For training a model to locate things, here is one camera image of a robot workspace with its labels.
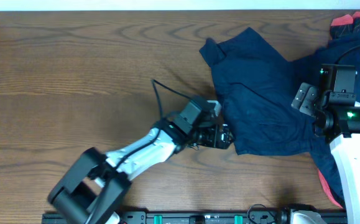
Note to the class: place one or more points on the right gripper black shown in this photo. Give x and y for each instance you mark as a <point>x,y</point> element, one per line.
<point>304,98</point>

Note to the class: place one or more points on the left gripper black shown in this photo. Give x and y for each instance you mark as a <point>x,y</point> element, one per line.
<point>216,142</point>

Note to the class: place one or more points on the navy blue shorts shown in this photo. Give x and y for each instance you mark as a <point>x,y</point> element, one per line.
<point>255,86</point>

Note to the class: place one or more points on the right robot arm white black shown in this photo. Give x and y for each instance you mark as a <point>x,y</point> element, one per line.
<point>336,115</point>

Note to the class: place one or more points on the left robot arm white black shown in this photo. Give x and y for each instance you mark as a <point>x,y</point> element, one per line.
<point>94,186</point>

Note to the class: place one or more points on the pile of navy clothes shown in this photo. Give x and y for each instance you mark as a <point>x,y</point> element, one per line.
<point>344,49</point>

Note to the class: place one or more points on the black mounting rail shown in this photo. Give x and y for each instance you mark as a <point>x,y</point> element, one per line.
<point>193,218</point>

